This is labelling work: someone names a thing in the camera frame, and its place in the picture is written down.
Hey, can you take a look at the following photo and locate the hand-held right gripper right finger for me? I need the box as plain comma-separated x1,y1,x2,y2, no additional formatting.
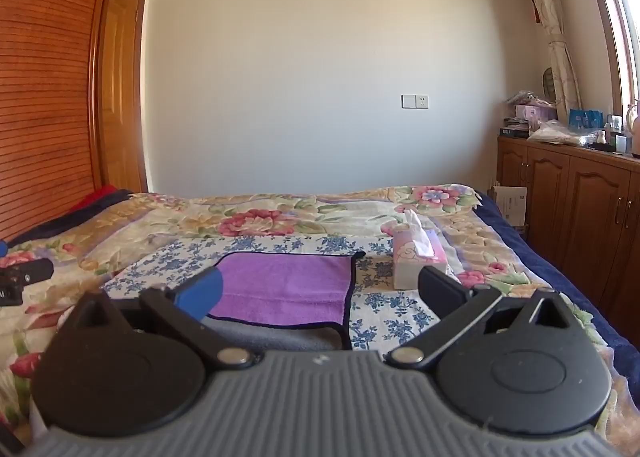
384,264,574,370

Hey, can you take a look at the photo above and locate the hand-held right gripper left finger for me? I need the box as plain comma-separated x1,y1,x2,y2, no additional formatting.
59,266,255,370

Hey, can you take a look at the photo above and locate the purple towel with dark trim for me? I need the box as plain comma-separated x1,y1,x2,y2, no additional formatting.
204,251,367,339

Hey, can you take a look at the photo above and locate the grey towel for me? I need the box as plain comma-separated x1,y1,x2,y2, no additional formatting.
202,315,354,352

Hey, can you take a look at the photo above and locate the pink tissue box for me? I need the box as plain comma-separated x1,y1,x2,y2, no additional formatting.
392,209,449,291

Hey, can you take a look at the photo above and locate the blue floral white cloth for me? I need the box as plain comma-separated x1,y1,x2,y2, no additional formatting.
102,234,470,354

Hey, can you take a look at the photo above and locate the dark navy cloth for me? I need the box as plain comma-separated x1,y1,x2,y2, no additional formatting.
7,189,134,244

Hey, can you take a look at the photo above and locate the pink floral quilt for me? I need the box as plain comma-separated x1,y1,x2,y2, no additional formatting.
0,183,640,457

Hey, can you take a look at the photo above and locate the white cardboard box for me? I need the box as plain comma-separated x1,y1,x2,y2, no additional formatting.
492,184,529,228

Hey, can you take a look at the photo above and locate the red cloth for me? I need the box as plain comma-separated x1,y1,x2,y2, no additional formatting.
69,185,119,214

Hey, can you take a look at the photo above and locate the navy blue bed sheet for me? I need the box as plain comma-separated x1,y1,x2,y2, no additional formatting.
472,189,640,374

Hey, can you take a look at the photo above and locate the wooden cabinet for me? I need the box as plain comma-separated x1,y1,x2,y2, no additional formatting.
496,134,640,284

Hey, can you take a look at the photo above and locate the stack of dark books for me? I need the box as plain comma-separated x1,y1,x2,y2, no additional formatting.
501,117,531,140

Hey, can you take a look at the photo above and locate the slatted wooden wardrobe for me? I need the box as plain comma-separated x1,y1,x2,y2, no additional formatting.
0,0,124,244

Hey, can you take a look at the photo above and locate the clear plastic bag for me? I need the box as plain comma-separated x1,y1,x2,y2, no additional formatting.
527,119,599,146

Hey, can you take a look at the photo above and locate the light purple box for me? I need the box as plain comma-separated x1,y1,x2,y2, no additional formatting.
514,104,557,122

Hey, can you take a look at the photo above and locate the wooden door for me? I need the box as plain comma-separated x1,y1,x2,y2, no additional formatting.
97,0,149,194

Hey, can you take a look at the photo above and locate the blue box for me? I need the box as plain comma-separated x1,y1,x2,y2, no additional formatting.
568,108,604,129

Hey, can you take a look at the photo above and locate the patterned beige curtain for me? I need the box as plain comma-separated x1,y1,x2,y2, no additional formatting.
507,0,584,126

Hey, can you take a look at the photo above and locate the wooden window frame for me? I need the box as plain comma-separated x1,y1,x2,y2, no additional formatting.
574,0,640,114

